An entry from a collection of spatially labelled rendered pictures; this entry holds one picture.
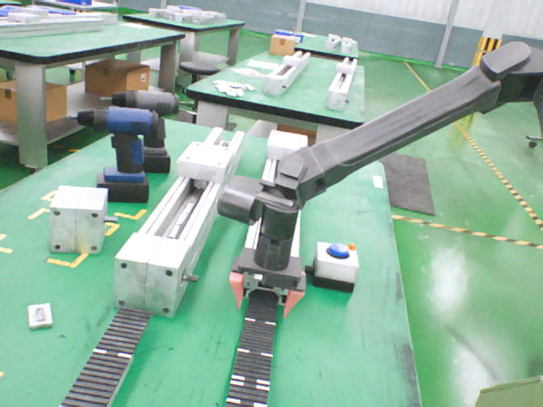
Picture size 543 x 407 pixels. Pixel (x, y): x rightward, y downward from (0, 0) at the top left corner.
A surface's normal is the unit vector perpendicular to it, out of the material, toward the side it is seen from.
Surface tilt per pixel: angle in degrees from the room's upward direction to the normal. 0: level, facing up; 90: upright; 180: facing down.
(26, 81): 90
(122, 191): 90
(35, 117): 90
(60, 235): 90
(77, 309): 0
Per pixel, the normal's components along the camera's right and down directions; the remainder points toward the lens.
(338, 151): 0.04, -0.48
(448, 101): -0.16, -0.39
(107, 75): -0.13, 0.34
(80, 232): 0.18, 0.41
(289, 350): 0.15, -0.91
